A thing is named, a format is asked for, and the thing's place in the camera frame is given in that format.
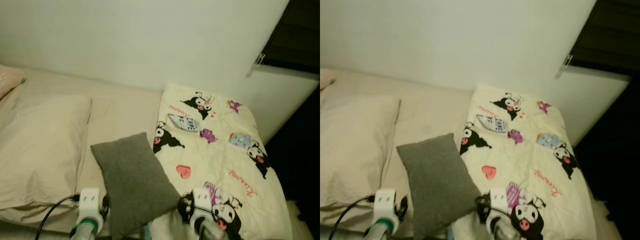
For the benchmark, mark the metal window latch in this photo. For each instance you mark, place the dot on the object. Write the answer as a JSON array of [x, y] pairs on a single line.
[[567, 60], [259, 59]]

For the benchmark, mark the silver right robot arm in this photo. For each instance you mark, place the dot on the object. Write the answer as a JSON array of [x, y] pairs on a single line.
[[207, 231], [502, 231]]

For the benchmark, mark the large cream pillow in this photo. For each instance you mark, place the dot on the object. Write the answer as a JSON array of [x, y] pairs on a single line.
[[40, 145], [355, 145]]

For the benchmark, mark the cream bed sheet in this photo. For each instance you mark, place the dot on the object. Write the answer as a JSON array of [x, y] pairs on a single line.
[[430, 112], [125, 110]]

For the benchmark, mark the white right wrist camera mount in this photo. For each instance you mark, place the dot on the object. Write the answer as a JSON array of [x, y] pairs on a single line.
[[498, 202], [201, 202]]

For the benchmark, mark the white remote control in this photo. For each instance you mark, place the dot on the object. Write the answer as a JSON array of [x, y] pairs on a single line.
[[492, 123], [183, 123]]

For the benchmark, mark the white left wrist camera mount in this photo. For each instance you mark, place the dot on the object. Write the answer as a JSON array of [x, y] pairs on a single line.
[[90, 202], [385, 203]]

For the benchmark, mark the grey pillow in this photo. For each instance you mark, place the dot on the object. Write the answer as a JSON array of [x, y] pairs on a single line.
[[440, 182], [132, 180]]

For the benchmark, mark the dark window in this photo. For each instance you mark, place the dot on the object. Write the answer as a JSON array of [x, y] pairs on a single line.
[[300, 30], [610, 35]]

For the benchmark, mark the cartoon print cream blanket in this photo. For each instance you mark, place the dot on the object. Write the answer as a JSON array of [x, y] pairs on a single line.
[[225, 165], [530, 165]]

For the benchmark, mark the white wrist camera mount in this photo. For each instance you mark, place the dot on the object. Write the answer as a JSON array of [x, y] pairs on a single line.
[[90, 202], [385, 203], [498, 202], [201, 202]]

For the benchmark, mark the pink patterned pillow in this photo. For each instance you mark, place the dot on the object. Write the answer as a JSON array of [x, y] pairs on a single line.
[[9, 77]]

